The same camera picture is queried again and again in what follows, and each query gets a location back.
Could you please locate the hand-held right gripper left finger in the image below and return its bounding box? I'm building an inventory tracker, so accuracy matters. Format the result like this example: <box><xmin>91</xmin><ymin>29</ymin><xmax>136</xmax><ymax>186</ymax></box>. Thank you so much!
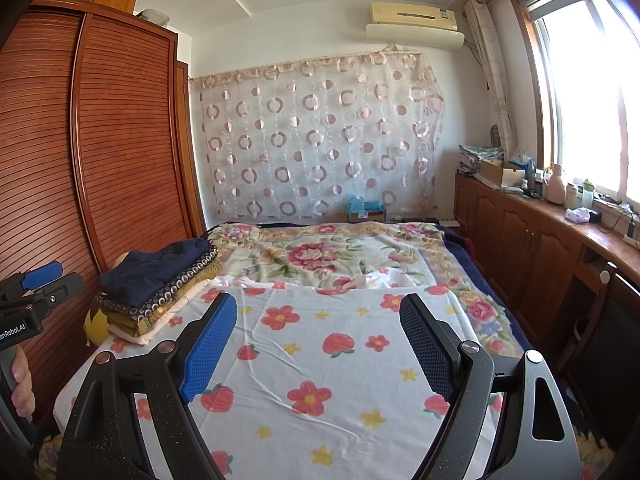
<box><xmin>55</xmin><ymin>292</ymin><xmax>238</xmax><ymax>480</ymax></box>

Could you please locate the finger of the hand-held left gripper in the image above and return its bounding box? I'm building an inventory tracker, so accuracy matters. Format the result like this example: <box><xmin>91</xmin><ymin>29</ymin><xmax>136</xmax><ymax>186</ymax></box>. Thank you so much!
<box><xmin>22</xmin><ymin>261</ymin><xmax>64</xmax><ymax>288</ymax></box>
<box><xmin>27</xmin><ymin>274</ymin><xmax>86</xmax><ymax>311</ymax></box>

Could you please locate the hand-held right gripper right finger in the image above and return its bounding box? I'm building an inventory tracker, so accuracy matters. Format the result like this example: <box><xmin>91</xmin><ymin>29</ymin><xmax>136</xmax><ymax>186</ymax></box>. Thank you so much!
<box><xmin>400</xmin><ymin>294</ymin><xmax>583</xmax><ymax>480</ymax></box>

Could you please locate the navy printed t-shirt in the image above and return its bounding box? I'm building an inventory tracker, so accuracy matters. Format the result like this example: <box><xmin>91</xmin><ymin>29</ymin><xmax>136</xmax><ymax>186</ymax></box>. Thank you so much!
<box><xmin>99</xmin><ymin>238</ymin><xmax>217</xmax><ymax>307</ymax></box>

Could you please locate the person's left hand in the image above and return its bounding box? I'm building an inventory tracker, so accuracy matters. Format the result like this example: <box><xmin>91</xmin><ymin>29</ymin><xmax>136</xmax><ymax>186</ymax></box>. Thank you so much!
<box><xmin>10</xmin><ymin>347</ymin><xmax>36</xmax><ymax>418</ymax></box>

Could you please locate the cream folded cloth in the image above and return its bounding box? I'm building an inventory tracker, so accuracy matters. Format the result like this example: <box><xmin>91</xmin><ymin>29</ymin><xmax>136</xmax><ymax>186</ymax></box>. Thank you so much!
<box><xmin>107</xmin><ymin>285</ymin><xmax>211</xmax><ymax>347</ymax></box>

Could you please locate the white flower-print sheet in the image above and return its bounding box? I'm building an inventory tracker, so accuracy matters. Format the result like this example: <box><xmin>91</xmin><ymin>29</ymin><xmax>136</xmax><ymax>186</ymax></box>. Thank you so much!
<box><xmin>52</xmin><ymin>280</ymin><xmax>506</xmax><ymax>480</ymax></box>

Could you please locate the wooden cabinet counter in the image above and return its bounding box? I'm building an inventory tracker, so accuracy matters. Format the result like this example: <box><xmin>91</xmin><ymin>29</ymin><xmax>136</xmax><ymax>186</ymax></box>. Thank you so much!
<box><xmin>454</xmin><ymin>172</ymin><xmax>640</xmax><ymax>361</ymax></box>

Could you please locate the floral blanket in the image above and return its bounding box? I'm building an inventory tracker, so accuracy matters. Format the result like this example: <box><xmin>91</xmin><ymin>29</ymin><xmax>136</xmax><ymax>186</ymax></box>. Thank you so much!
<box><xmin>205</xmin><ymin>220</ymin><xmax>616</xmax><ymax>480</ymax></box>

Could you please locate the wooden slatted wardrobe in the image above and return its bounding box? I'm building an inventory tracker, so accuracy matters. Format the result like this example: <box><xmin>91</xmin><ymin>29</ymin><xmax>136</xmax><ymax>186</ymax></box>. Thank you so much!
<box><xmin>0</xmin><ymin>5</ymin><xmax>206</xmax><ymax>411</ymax></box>

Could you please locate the blue tissue box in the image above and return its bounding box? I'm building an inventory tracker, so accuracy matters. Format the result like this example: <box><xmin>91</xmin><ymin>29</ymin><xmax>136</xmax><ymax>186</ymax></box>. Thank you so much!
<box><xmin>346</xmin><ymin>195</ymin><xmax>387</xmax><ymax>222</ymax></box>

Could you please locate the cardboard box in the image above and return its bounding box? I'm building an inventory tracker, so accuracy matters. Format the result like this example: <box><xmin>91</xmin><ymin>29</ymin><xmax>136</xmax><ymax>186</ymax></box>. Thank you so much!
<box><xmin>479</xmin><ymin>160</ymin><xmax>526</xmax><ymax>190</ymax></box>

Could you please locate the stack of folded cloths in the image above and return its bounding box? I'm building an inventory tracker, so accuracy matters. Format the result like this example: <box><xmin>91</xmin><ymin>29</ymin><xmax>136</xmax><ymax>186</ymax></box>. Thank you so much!
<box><xmin>459</xmin><ymin>144</ymin><xmax>505</xmax><ymax>166</ymax></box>

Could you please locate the pink thermos jug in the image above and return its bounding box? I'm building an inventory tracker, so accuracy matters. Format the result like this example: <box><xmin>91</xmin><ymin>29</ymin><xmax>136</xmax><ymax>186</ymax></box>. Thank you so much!
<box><xmin>547</xmin><ymin>163</ymin><xmax>567</xmax><ymax>206</ymax></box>

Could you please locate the circle-patterned sheer curtain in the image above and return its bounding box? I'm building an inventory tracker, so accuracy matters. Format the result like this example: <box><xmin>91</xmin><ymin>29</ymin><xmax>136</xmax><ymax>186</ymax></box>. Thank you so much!
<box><xmin>192</xmin><ymin>50</ymin><xmax>447</xmax><ymax>223</ymax></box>

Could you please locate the white box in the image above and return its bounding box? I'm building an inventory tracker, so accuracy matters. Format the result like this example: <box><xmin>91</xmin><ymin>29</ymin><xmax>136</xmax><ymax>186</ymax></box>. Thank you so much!
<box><xmin>136</xmin><ymin>8</ymin><xmax>171</xmax><ymax>26</ymax></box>

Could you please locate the cream window curtain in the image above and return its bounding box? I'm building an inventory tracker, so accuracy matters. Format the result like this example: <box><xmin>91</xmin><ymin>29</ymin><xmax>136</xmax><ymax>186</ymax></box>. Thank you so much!
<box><xmin>464</xmin><ymin>0</ymin><xmax>518</xmax><ymax>161</ymax></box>

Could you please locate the wooden-framed window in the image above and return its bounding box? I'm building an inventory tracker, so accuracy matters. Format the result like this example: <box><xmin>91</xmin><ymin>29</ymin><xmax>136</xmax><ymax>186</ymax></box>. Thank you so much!
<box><xmin>510</xmin><ymin>0</ymin><xmax>640</xmax><ymax>211</ymax></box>

